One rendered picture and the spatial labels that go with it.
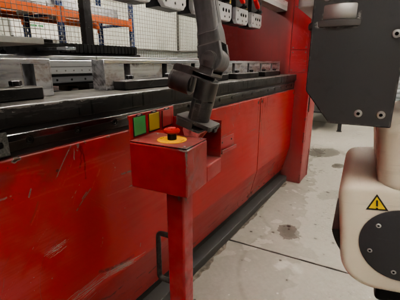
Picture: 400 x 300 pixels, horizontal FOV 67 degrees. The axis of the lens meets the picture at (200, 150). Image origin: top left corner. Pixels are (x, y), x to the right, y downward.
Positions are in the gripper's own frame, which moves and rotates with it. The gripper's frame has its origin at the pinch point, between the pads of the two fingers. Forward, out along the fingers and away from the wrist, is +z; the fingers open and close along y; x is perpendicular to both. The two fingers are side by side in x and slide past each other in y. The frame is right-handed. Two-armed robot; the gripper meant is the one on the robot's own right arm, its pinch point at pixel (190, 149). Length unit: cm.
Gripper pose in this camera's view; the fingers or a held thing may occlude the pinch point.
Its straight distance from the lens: 82.7
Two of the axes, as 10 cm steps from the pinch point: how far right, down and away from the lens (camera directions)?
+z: -2.4, 8.9, 3.9
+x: -4.5, 2.5, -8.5
